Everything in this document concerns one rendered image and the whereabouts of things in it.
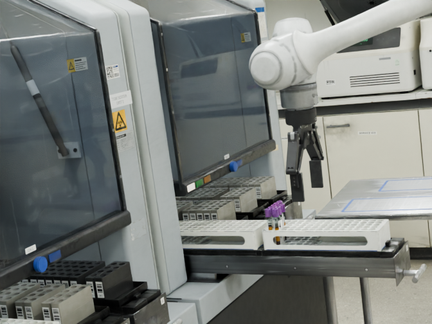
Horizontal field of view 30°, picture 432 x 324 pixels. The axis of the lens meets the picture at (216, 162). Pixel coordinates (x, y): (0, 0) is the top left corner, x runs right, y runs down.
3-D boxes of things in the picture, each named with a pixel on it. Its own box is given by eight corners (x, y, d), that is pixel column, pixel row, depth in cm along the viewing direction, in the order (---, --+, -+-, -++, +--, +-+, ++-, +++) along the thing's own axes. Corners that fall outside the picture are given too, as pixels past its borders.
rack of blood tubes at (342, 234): (263, 254, 200) (260, 231, 199) (278, 243, 209) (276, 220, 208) (380, 256, 187) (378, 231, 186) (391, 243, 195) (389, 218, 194)
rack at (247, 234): (155, 253, 215) (152, 231, 214) (173, 242, 224) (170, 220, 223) (257, 254, 201) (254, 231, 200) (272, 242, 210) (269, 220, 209)
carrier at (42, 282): (71, 284, 192) (67, 260, 191) (78, 284, 191) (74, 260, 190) (40, 301, 182) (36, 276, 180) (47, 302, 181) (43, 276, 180)
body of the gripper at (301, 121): (308, 109, 188) (312, 148, 189) (320, 103, 195) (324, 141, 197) (278, 110, 191) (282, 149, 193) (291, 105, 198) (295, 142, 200)
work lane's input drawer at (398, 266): (144, 279, 216) (139, 247, 215) (170, 263, 228) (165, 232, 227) (416, 288, 183) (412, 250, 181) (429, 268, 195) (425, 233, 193)
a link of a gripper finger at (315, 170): (308, 161, 202) (309, 160, 203) (311, 188, 203) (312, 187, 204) (320, 161, 201) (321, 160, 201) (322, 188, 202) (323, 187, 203)
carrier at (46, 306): (79, 310, 172) (74, 283, 171) (87, 310, 171) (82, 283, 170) (45, 332, 162) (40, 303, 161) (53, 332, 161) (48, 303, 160)
